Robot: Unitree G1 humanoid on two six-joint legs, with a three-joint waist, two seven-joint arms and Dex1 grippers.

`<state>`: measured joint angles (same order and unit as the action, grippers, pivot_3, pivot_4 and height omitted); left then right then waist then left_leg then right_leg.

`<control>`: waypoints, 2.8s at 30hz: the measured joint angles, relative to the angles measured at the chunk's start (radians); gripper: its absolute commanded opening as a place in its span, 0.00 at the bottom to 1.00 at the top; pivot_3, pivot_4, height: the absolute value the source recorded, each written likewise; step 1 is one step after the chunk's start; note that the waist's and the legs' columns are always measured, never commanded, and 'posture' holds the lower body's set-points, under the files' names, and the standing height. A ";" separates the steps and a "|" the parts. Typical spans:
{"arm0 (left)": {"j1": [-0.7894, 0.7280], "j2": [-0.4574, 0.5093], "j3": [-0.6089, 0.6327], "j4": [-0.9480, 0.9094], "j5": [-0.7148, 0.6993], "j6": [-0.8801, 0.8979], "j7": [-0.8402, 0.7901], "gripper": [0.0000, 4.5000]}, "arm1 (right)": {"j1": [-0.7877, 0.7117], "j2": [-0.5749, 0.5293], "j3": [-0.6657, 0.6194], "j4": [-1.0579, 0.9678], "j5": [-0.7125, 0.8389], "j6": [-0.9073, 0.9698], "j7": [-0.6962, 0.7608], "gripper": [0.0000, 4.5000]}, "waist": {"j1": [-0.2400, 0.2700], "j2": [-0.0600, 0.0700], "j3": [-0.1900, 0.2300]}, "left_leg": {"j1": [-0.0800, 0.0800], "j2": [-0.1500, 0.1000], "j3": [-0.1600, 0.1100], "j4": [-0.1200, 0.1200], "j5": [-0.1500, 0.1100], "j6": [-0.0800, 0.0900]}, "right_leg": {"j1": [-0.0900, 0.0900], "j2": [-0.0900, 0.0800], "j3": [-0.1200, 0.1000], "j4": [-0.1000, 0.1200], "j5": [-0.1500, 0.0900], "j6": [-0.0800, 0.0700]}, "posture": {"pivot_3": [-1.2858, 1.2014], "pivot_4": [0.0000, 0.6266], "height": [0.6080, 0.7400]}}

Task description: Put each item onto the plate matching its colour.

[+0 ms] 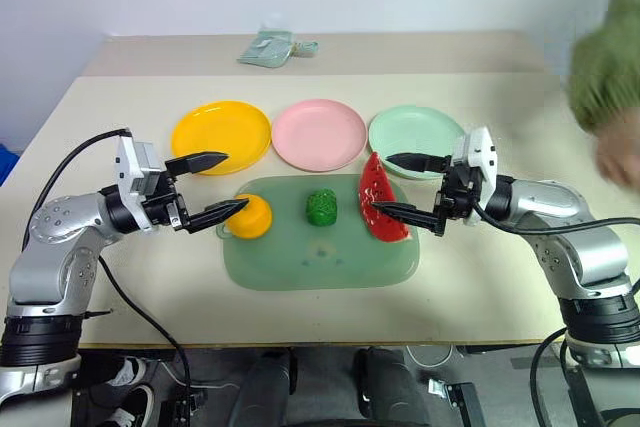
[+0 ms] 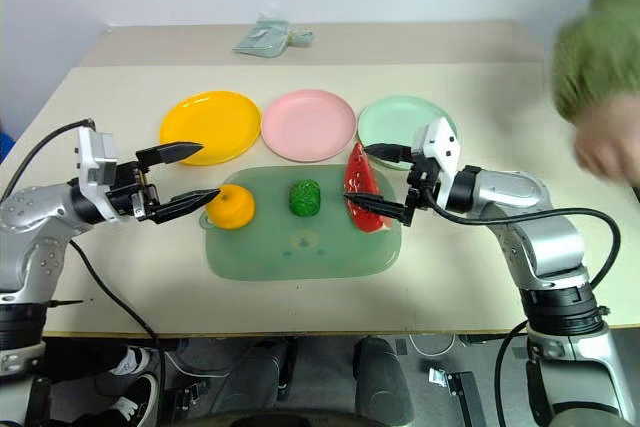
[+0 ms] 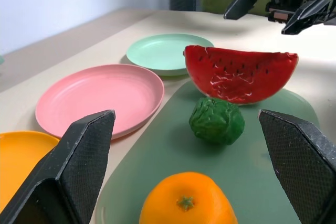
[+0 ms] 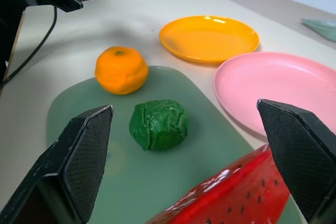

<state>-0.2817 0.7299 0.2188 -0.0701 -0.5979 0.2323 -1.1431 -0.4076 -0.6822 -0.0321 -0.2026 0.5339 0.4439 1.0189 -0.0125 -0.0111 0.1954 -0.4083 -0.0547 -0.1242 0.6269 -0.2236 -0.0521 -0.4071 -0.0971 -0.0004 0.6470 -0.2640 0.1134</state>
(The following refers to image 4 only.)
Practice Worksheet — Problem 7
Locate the orange plate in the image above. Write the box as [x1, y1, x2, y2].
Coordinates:
[159, 15, 260, 64]

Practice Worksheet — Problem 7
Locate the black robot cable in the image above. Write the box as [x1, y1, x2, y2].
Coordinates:
[0, 5, 58, 90]

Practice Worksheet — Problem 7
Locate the pink plate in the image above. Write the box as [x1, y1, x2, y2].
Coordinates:
[213, 51, 336, 138]

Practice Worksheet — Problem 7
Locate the orange toy mandarin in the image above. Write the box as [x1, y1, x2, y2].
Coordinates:
[94, 46, 149, 95]

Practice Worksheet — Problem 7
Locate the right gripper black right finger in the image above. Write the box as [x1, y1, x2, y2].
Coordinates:
[257, 99, 336, 224]

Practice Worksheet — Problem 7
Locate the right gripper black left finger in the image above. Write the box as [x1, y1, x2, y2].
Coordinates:
[0, 104, 114, 224]

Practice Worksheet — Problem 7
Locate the red watermelon slice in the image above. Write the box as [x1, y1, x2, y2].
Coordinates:
[145, 144, 291, 224]

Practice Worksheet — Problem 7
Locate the green toy cabbage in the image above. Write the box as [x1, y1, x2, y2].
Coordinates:
[128, 99, 190, 152]

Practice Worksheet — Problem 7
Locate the green cutting mat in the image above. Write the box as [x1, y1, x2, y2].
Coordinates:
[46, 65, 302, 224]

